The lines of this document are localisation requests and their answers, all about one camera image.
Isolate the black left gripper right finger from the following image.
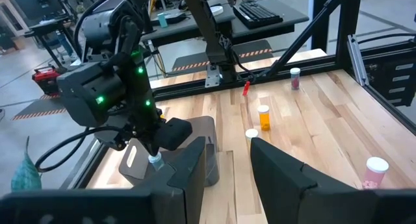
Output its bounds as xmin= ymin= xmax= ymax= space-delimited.
xmin=250 ymin=138 xmax=416 ymax=224

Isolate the black drawer unit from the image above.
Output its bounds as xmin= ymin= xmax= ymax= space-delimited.
xmin=360 ymin=38 xmax=416 ymax=108

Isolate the large amber pill bottle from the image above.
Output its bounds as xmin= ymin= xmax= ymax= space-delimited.
xmin=257 ymin=105 xmax=271 ymax=132

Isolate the black aluminium rig frame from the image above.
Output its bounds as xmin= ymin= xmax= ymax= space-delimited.
xmin=60 ymin=0 xmax=416 ymax=189

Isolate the teal box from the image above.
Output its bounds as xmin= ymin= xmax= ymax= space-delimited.
xmin=157 ymin=12 xmax=168 ymax=29

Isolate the red and black tool case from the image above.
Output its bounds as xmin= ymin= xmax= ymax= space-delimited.
xmin=31 ymin=65 xmax=62 ymax=97

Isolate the grey desk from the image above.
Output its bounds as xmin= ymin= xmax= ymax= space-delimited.
xmin=141 ymin=0 xmax=309 ymax=47

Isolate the tall pink pill bottle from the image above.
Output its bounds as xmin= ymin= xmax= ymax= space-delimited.
xmin=361 ymin=156 xmax=390 ymax=190

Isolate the silver aluminium bar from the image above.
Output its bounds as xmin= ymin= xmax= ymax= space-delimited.
xmin=346 ymin=34 xmax=370 ymax=87

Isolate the black desk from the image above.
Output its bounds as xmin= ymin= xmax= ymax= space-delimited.
xmin=24 ymin=16 xmax=76 ymax=69

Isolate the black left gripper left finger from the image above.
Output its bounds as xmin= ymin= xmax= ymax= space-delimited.
xmin=0 ymin=136 xmax=207 ymax=224

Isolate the black desk monitor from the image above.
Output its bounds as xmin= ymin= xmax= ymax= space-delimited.
xmin=9 ymin=0 xmax=66 ymax=20

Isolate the black keyboard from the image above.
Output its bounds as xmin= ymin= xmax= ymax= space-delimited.
xmin=232 ymin=1 xmax=284 ymax=30

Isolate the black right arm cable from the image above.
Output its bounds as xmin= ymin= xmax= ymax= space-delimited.
xmin=34 ymin=125 xmax=126 ymax=173

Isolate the grey plastic bin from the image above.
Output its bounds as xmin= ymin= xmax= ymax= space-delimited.
xmin=118 ymin=116 xmax=220 ymax=188

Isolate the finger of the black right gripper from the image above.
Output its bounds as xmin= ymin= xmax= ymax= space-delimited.
xmin=148 ymin=142 xmax=161 ymax=157

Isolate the pale yellow pill bottle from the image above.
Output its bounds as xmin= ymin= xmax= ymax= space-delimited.
xmin=245 ymin=128 xmax=260 ymax=147

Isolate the pale blue pill bottle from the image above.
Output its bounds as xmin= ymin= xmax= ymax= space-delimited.
xmin=148 ymin=151 xmax=166 ymax=171

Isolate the dark pink pill bottle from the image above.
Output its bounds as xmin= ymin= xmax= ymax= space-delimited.
xmin=289 ymin=67 xmax=302 ymax=90

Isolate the black hazard-striped floor mat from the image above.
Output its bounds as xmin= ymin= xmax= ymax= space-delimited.
xmin=170 ymin=38 xmax=274 ymax=73
xmin=11 ymin=93 xmax=71 ymax=121

